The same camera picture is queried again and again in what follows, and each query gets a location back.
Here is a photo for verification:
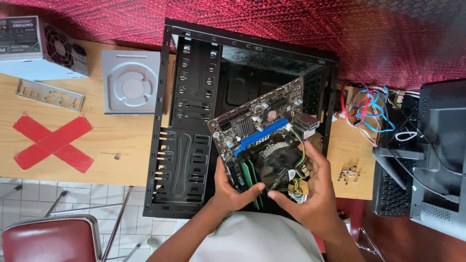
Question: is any person's right hand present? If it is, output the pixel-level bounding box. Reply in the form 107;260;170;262
268;141;341;238

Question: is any person's left hand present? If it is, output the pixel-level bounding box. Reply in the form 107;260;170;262
210;156;266;216

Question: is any brown computer motherboard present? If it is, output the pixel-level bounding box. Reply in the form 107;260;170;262
208;76;322;212

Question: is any green RAM stick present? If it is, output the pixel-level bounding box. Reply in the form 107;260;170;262
240;160;260;210
246;157;264;208

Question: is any red padded chair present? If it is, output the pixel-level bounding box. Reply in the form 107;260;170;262
313;198;387;262
1;214;103;262

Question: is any pile of silver screws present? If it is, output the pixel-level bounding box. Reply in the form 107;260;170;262
337;165;361;185

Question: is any person's white shirt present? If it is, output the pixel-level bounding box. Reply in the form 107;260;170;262
189;211;325;262

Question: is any black CPU cooler fan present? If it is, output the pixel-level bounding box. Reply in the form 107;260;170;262
253;142;310;193

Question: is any black keyboard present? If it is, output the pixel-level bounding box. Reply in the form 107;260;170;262
372;95;420;218

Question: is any black computer case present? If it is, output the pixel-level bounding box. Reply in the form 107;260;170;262
143;17;341;220

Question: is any grey optical drive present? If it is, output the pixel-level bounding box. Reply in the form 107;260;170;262
101;50;162;116

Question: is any black monitor with stand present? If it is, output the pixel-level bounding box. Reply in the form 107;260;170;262
373;78;466;243

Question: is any silver port shield plate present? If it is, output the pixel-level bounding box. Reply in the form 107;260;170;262
16;79;84;112

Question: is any grey power supply unit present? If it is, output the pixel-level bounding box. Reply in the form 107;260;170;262
0;15;90;82

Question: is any bundle of thin wires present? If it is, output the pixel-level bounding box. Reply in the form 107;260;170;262
333;85;392;147

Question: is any blue data cable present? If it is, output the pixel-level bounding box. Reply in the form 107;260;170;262
350;87;396;132

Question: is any red data cable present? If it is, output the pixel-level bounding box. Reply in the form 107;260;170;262
340;84;376;121

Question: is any white cable loop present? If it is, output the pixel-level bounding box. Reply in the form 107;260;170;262
395;131;418;142

